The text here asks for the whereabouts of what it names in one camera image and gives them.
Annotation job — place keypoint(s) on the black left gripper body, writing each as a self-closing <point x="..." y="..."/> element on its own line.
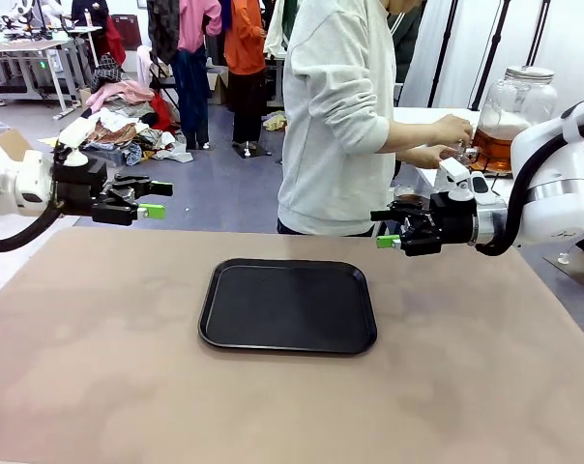
<point x="79" y="188"/>

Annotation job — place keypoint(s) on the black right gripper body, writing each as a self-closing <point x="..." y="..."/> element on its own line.
<point x="456" y="220"/>

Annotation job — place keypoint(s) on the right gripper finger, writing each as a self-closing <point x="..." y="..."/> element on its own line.
<point x="410" y="212"/>
<point x="420" y="241"/>

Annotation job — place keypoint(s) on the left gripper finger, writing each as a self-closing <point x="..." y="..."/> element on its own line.
<point x="137" y="186"/>
<point x="118" y="210"/>

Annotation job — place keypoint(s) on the person's left forearm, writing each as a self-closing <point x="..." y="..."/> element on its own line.
<point x="408" y="157"/>

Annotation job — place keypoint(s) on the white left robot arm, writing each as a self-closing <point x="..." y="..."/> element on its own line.
<point x="11" y="186"/>

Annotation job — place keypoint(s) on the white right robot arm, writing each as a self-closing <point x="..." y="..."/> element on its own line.
<point x="558" y="193"/>

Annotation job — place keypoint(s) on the person's right forearm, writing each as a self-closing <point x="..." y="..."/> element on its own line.
<point x="410" y="134"/>

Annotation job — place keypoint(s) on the glass drink dispenser jar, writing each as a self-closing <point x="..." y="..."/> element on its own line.
<point x="514" y="96"/>

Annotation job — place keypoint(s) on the person's left hand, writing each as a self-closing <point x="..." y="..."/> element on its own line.
<point x="437" y="157"/>

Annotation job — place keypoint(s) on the person's right hand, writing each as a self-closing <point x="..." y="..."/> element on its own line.
<point x="454" y="130"/>

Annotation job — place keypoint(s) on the bowl of brown liquid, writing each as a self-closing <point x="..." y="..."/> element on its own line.
<point x="409" y="195"/>

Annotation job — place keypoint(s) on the pile of clothes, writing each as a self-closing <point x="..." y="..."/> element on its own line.
<point x="123" y="121"/>

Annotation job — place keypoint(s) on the brown cardboard box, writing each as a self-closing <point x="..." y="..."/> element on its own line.
<point x="11" y="142"/>

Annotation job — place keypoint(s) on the white side table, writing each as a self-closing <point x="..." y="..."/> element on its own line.
<point x="417" y="116"/>

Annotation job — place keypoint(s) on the person's grey sweatshirt torso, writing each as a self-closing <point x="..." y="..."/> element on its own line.
<point x="335" y="121"/>

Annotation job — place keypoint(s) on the background workbench table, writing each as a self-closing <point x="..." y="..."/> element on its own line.
<point x="26" y="53"/>

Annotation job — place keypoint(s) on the red hanging cloth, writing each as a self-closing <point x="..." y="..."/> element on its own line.
<point x="115" y="41"/>

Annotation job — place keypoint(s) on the black plastic serving tray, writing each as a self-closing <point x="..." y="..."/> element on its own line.
<point x="287" y="309"/>

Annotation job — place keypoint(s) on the dark patterned hanging garment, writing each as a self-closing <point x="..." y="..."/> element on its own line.
<point x="162" y="29"/>

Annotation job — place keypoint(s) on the black tripod stand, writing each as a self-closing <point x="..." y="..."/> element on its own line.
<point x="442" y="53"/>
<point x="538" y="34"/>
<point x="487" y="53"/>

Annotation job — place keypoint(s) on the figure in pink top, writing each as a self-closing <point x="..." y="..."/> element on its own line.
<point x="195" y="29"/>

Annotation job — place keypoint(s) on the dark green hanging jacket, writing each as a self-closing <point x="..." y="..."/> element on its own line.
<point x="410" y="38"/>

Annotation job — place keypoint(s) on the figure in orange top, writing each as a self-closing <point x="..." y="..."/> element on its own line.
<point x="243" y="43"/>

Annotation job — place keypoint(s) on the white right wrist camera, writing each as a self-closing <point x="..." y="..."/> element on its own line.
<point x="454" y="171"/>

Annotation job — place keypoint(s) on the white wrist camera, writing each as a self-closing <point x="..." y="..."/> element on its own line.
<point x="454" y="171"/>
<point x="75" y="137"/>

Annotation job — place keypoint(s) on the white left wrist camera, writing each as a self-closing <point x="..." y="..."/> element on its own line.
<point x="75" y="137"/>

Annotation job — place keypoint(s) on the grey floor base plate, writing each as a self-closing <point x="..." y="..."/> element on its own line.
<point x="563" y="270"/>

